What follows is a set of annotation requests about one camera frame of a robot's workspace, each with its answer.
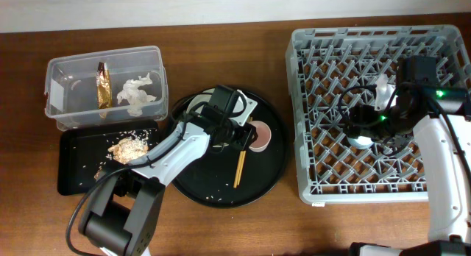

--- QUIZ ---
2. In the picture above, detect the blue plastic cup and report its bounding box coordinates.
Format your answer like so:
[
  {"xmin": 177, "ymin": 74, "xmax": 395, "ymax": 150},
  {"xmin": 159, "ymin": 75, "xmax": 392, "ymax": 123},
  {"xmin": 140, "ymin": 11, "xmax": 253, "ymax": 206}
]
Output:
[{"xmin": 347, "ymin": 136, "xmax": 374, "ymax": 150}]

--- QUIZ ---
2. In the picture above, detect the pink plastic cup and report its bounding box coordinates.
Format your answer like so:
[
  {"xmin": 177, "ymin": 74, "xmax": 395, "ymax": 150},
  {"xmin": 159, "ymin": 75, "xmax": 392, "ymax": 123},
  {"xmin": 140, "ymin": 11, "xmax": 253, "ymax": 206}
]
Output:
[{"xmin": 249, "ymin": 121, "xmax": 272, "ymax": 153}]

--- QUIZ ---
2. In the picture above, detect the food scraps pile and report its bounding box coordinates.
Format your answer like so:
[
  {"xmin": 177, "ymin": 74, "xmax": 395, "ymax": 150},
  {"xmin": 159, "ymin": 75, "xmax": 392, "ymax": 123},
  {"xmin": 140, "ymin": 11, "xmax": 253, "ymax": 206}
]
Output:
[{"xmin": 93, "ymin": 130, "xmax": 150, "ymax": 181}]

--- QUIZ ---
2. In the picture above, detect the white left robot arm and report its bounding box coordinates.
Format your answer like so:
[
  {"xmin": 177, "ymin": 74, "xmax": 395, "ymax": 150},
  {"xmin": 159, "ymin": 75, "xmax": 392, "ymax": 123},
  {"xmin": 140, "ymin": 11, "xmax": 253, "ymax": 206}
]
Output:
[{"xmin": 71, "ymin": 102, "xmax": 256, "ymax": 255}]

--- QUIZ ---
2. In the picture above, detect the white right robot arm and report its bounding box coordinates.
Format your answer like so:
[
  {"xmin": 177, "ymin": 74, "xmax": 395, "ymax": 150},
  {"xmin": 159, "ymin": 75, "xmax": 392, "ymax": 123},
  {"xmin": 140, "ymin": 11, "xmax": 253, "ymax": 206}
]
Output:
[{"xmin": 341, "ymin": 55, "xmax": 470, "ymax": 255}]

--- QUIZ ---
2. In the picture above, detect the grey plastic dishwasher rack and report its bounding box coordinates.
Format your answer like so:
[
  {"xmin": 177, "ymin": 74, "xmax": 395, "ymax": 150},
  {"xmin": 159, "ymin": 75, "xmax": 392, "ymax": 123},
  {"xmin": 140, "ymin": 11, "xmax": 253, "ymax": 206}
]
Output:
[{"xmin": 286, "ymin": 25, "xmax": 470, "ymax": 206}]

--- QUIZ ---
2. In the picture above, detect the clear plastic waste bin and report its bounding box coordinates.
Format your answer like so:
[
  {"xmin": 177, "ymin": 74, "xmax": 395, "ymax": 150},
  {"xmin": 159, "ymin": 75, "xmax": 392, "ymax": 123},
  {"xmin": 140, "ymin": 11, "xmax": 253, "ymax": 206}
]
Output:
[{"xmin": 44, "ymin": 46, "xmax": 169, "ymax": 130}]

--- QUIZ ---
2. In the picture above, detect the wooden chopstick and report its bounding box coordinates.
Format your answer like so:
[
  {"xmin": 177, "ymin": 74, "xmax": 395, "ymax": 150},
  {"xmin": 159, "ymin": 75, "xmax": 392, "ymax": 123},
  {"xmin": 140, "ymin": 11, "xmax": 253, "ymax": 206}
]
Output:
[
  {"xmin": 235, "ymin": 149, "xmax": 244, "ymax": 186},
  {"xmin": 233, "ymin": 149, "xmax": 247, "ymax": 188}
]

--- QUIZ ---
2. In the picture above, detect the pale green plate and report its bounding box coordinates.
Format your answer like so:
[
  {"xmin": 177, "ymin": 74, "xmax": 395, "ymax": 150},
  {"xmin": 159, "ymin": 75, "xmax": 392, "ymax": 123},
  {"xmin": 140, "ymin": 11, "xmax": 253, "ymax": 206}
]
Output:
[{"xmin": 186, "ymin": 89, "xmax": 213, "ymax": 113}]

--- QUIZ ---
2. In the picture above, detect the round black tray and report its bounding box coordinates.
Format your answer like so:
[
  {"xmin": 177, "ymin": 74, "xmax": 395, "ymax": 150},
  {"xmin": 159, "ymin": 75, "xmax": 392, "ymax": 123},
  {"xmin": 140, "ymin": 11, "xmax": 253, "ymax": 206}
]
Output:
[{"xmin": 172, "ymin": 90, "xmax": 289, "ymax": 208}]

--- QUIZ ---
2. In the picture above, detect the crumpled white tissue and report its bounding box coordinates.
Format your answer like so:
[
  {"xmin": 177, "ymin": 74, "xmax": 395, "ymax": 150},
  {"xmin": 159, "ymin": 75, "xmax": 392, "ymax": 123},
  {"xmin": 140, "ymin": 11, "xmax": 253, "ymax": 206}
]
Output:
[{"xmin": 117, "ymin": 73, "xmax": 157, "ymax": 117}]

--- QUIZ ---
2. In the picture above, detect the gold foil wrapper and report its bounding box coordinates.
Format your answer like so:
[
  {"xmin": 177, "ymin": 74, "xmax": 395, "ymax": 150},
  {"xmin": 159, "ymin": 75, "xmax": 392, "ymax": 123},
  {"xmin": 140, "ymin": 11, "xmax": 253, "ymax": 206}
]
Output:
[{"xmin": 96, "ymin": 62, "xmax": 112, "ymax": 109}]

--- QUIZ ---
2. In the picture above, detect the black rectangular tray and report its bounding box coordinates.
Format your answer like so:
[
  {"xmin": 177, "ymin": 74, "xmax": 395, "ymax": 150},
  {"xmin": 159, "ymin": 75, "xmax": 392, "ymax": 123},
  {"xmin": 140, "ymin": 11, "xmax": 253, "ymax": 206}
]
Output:
[{"xmin": 57, "ymin": 120, "xmax": 160, "ymax": 196}]

